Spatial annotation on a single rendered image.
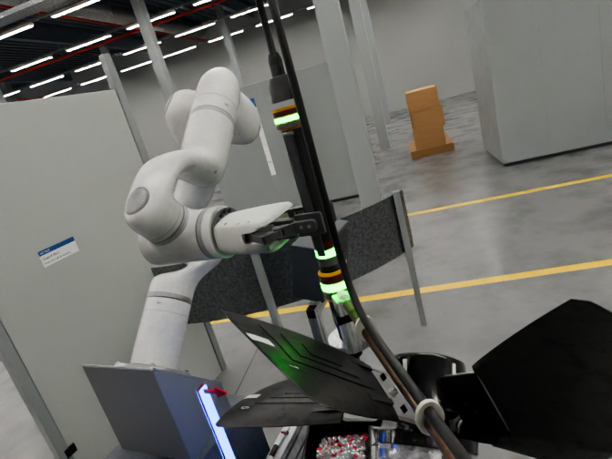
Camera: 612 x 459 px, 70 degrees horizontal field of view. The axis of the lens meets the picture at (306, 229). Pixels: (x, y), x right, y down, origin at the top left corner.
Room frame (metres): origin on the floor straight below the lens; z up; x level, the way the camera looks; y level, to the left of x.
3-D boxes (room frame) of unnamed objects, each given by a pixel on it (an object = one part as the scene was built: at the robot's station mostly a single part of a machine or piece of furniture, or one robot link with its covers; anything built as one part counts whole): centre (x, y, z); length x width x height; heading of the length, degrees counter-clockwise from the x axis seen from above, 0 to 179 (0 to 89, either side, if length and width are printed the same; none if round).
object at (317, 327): (1.23, 0.05, 0.96); 0.03 x 0.03 x 0.20; 62
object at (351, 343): (0.59, -0.02, 1.35); 0.09 x 0.07 x 0.10; 7
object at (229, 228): (0.65, 0.08, 1.51); 0.11 x 0.10 x 0.07; 62
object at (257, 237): (0.60, 0.06, 1.51); 0.08 x 0.06 x 0.01; 3
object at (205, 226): (0.68, 0.13, 1.50); 0.09 x 0.03 x 0.08; 152
